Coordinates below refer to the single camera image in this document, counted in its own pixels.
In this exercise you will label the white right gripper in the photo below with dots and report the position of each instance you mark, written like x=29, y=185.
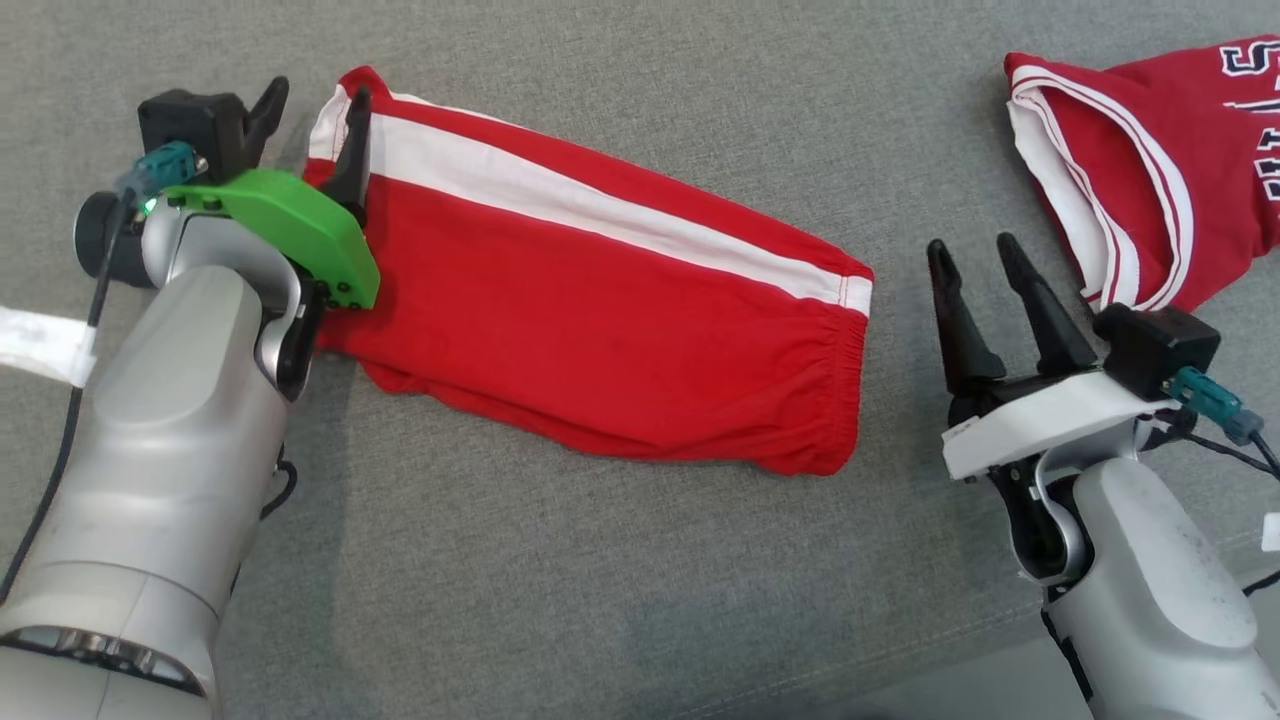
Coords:
x=1050, y=420

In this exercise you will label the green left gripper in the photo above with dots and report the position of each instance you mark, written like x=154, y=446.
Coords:
x=300, y=230

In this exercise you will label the red jersey with white sleeves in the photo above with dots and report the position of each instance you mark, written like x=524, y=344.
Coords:
x=1200, y=180

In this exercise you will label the red shorts with white stripe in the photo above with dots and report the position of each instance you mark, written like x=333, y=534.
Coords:
x=600, y=330

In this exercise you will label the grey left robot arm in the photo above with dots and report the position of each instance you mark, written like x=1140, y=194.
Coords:
x=160, y=480

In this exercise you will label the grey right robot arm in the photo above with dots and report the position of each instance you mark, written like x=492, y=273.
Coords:
x=1150, y=580

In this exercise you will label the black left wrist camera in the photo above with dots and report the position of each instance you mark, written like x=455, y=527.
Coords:
x=190, y=125

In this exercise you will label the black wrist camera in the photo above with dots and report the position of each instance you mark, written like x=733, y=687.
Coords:
x=1160, y=345
x=190, y=125

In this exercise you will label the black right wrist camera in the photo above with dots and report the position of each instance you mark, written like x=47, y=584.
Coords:
x=1160, y=345

